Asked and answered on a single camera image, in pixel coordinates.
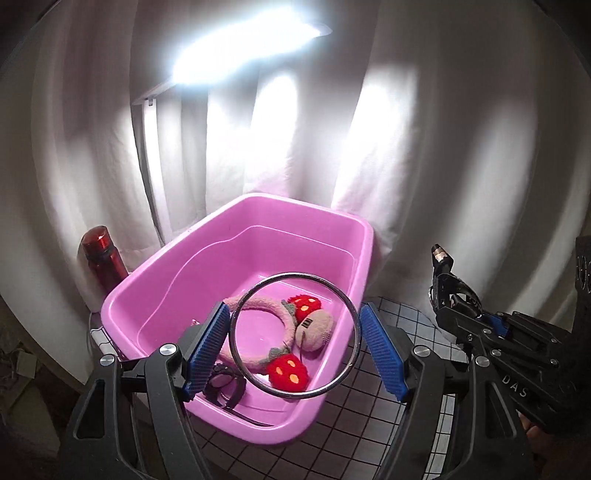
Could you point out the white curtain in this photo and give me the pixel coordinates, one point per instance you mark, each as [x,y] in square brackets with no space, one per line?
[464,123]

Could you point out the beige plush round pouch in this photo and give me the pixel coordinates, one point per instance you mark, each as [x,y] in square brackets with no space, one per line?
[314,331]

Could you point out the pink strawberry plush headband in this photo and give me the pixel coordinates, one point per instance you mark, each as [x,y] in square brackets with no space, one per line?
[286,371]

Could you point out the right hand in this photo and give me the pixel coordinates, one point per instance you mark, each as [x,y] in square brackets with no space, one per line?
[540,441]

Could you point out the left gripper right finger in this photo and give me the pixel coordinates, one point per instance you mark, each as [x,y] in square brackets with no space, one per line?
[385,355]

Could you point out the silver ring bangle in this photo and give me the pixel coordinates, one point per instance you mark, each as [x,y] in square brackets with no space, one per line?
[262,381]

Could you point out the red water bottle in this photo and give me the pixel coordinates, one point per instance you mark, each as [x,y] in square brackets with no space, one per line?
[103,258]

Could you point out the pink plastic bin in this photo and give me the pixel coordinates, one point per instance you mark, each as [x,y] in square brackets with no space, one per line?
[278,246]

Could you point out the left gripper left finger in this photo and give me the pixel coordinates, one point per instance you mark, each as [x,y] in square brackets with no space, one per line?
[202,343]

